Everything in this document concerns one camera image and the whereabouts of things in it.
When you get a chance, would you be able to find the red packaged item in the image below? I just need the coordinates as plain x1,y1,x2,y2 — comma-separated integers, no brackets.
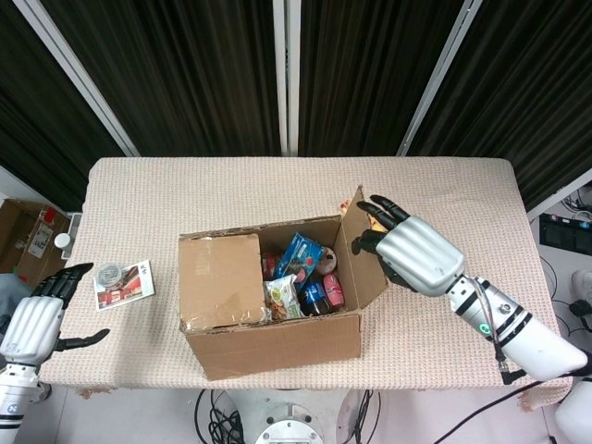
261,252,283,282

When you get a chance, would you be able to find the white side rack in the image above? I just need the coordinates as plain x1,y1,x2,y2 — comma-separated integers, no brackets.
59,212,85,261

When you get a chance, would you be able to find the round silver tin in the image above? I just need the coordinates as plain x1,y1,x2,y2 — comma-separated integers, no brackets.
93,262,123,286

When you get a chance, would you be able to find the green white snack bag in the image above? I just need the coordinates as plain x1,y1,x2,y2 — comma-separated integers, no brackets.
263,273,307,323

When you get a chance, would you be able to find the green nesting doll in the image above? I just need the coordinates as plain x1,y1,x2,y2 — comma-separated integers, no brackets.
339,197,388,233

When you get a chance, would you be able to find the slanted white frame post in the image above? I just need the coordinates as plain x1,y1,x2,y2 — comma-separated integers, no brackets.
12,0,141,158
396,0,483,157

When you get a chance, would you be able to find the black electronics box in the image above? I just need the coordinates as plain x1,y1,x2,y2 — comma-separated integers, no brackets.
538,213,592,257

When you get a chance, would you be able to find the black arm cable with plug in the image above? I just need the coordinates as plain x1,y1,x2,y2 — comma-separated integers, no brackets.
433,353,577,444

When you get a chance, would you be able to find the pink can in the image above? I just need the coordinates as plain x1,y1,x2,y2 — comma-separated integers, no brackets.
322,273,347,310

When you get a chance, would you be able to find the blue snack packet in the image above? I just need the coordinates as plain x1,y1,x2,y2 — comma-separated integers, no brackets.
272,232,326,281

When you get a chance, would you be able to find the white shoe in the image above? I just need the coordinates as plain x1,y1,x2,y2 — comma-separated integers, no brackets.
571,269,592,309

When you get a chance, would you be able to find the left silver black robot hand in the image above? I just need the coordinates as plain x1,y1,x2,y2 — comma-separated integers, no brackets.
0,262,111,371

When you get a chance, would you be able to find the brown round container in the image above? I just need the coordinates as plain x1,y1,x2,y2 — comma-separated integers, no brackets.
318,247,340,275

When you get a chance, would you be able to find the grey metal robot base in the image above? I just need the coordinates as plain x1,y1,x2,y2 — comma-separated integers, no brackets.
228,388,346,444

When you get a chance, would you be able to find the beige woven tablecloth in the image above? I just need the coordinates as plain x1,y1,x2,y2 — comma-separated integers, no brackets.
39,156,574,413

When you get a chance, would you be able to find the white frame rail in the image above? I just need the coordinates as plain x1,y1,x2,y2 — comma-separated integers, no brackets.
526,168,592,222

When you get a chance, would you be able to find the printed picture booklet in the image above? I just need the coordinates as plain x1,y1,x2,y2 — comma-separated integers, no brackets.
93,259,157,313

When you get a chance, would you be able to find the black pleated curtain panel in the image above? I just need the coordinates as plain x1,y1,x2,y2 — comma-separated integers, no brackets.
407,0,592,213
39,0,282,158
0,0,130,213
298,0,464,158

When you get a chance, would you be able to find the dark blue can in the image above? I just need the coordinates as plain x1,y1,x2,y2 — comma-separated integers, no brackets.
298,280,332,317

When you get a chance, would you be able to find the black cable bundle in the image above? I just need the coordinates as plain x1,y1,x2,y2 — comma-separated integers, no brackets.
339,388,386,444
193,388,246,444

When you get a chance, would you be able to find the brown cardboard box with labels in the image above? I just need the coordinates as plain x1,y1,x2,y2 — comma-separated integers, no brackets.
0,198,71,289

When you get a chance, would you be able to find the large brown cardboard box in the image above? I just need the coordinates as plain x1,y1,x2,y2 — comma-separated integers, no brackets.
178,185,389,382

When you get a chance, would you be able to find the upright white frame post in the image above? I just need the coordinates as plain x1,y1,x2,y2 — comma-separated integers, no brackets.
271,0,289,157
286,0,302,157

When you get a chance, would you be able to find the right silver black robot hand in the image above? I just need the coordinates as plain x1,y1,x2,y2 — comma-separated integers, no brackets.
351,194,466,298

